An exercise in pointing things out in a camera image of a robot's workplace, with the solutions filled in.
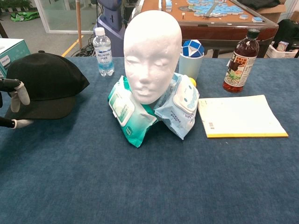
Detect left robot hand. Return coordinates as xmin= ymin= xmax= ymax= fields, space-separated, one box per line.
xmin=0 ymin=78 xmax=35 ymax=129

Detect black baseball cap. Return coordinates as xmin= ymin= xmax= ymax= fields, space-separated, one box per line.
xmin=4 ymin=50 xmax=90 ymax=120

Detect white foam mannequin head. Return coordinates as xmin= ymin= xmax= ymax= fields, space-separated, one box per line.
xmin=123 ymin=10 xmax=183 ymax=105

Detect teal cardboard product box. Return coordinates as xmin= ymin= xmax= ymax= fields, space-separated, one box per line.
xmin=0 ymin=38 xmax=31 ymax=79

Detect green bag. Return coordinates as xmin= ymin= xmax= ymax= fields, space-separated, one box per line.
xmin=10 ymin=11 xmax=40 ymax=22

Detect clear water bottle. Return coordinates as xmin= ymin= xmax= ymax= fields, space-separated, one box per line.
xmin=93 ymin=27 xmax=115 ymax=77

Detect wooden pole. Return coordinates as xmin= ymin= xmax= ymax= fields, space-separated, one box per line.
xmin=76 ymin=0 xmax=83 ymax=49

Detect green wet wipes pack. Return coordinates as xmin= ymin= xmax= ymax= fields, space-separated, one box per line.
xmin=107 ymin=75 xmax=157 ymax=148

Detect purple blue machine base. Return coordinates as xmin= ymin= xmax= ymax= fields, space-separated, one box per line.
xmin=97 ymin=0 xmax=128 ymax=57

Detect blue tablecloth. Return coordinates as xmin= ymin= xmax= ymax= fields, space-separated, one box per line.
xmin=0 ymin=56 xmax=299 ymax=224

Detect light blue wet wipes pack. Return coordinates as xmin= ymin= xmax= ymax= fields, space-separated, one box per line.
xmin=154 ymin=72 xmax=200 ymax=140

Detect light blue cup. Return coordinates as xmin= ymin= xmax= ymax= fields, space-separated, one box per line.
xmin=178 ymin=51 xmax=205 ymax=81

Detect blue white snake puzzle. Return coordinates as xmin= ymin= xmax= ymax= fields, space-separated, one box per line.
xmin=182 ymin=39 xmax=205 ymax=58

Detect brown mahjong table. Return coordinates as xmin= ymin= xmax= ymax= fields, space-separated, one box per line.
xmin=130 ymin=0 xmax=280 ymax=58

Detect yellow-edged white notebook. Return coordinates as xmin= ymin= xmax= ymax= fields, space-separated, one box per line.
xmin=198 ymin=94 xmax=289 ymax=139

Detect brown tea bottle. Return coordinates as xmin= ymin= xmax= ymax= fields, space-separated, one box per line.
xmin=222 ymin=28 xmax=260 ymax=93

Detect black cloth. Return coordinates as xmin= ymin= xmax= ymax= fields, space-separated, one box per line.
xmin=238 ymin=0 xmax=281 ymax=10

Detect white plastic basket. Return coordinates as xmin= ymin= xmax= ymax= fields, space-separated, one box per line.
xmin=266 ymin=44 xmax=299 ymax=58

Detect brown cardboard box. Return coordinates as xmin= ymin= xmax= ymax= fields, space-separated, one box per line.
xmin=254 ymin=4 xmax=287 ymax=24

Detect black bag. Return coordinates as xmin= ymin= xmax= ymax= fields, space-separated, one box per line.
xmin=272 ymin=19 xmax=299 ymax=51

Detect black floor cables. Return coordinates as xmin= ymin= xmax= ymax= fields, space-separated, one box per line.
xmin=71 ymin=35 xmax=99 ymax=57

